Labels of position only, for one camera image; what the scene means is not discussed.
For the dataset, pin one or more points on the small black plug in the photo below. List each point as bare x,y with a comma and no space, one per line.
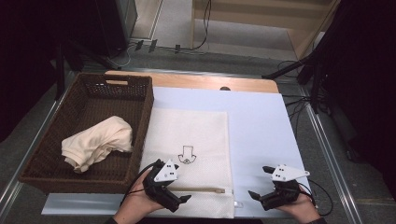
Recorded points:
177,48

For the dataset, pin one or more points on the dark grey cabinet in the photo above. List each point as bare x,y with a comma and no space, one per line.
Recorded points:
118,25

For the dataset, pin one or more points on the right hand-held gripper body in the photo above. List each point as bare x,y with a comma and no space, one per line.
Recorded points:
285,174

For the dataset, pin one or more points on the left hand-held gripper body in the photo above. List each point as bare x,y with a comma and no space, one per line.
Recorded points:
166,172

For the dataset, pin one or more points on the black power adapter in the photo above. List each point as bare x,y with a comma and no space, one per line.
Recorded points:
139,45
153,45

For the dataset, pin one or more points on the person's left hand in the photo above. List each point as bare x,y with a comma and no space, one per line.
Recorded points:
134,207

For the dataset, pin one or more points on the brown wicker basket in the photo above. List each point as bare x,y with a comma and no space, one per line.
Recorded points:
102,102

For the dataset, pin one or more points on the person's right hand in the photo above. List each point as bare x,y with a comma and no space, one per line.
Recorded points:
302,208

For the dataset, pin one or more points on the light wooden shelf unit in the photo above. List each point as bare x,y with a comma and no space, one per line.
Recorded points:
249,15

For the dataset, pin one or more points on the black metal stand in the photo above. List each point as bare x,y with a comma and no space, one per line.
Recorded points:
286,70
60,74

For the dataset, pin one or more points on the cream cloth garment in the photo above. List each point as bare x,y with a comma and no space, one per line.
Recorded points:
96,140

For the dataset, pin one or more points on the dark table grommet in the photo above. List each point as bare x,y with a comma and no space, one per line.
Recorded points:
224,89

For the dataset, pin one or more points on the dark curtain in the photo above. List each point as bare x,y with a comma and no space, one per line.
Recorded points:
367,77
31,62

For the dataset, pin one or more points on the white table mat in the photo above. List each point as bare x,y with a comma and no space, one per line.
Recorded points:
258,124

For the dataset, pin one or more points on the metal frame rail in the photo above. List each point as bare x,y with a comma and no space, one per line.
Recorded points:
334,168
12,188

